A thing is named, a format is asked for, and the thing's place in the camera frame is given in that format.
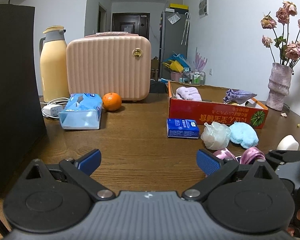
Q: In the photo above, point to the yellow box on fridge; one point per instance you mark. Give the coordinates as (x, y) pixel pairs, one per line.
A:
(180, 8)

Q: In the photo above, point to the grey refrigerator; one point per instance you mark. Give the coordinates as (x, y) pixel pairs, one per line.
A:
(171, 34)

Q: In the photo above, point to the pink ribbed suitcase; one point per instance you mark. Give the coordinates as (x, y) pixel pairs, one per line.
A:
(107, 62)

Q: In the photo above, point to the dried pink roses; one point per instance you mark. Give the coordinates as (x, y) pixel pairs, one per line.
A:
(289, 48)

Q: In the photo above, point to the cream thermos jug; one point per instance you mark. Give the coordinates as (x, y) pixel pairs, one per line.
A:
(52, 52)

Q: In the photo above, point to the wire trolley with bottles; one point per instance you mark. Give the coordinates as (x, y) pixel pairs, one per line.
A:
(193, 77)

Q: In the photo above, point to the lilac fluffy towel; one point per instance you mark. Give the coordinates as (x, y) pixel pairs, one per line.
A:
(188, 93)

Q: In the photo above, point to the yellow white plush toy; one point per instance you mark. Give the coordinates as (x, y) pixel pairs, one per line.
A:
(233, 103)

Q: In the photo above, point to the black bag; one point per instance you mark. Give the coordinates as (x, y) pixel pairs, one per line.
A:
(21, 121)

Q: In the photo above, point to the purple drawstring pouch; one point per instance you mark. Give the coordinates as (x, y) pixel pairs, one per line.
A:
(238, 96)

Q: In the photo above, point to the white round sponge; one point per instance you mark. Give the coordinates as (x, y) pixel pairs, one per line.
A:
(288, 143)

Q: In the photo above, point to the red cardboard box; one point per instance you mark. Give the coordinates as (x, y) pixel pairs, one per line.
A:
(212, 108)

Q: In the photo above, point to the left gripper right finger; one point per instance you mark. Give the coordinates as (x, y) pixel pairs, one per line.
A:
(217, 171)

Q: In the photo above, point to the dark entrance door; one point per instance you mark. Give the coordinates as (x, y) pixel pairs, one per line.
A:
(134, 23)

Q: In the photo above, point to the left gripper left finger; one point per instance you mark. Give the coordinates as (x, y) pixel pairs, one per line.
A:
(78, 172)

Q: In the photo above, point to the white charger with cable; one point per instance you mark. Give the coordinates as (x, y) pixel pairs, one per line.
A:
(51, 109)

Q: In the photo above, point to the light blue plush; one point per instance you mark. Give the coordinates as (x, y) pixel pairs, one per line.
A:
(243, 134)

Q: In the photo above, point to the small blue box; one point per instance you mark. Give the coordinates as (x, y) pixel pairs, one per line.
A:
(182, 128)

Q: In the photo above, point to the iridescent plastic bag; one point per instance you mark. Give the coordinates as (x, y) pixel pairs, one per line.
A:
(215, 136)

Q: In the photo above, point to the blue tissue pack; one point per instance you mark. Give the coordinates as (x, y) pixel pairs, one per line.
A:
(82, 112)

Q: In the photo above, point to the orange fruit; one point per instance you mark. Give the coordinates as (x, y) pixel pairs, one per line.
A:
(111, 101)

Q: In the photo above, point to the pink textured vase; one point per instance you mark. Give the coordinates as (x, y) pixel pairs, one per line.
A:
(279, 85)

